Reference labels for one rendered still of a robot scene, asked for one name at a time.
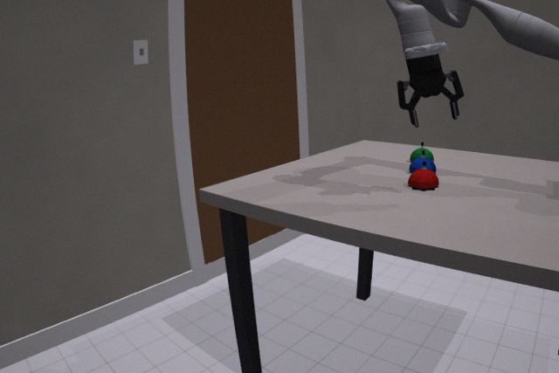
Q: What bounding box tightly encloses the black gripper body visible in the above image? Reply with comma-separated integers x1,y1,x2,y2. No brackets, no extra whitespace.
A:
406,54,446,98

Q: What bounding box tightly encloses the blue dome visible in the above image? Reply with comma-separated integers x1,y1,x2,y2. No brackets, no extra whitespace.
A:
409,150,436,174

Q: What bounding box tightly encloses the green dome bell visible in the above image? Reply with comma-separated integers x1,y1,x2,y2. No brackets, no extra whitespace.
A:
410,142,434,162

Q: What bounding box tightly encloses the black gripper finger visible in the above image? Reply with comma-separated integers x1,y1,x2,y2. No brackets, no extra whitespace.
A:
432,71,464,120
397,80,427,128

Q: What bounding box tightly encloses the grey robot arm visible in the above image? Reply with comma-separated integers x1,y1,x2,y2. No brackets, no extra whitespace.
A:
386,0,559,60

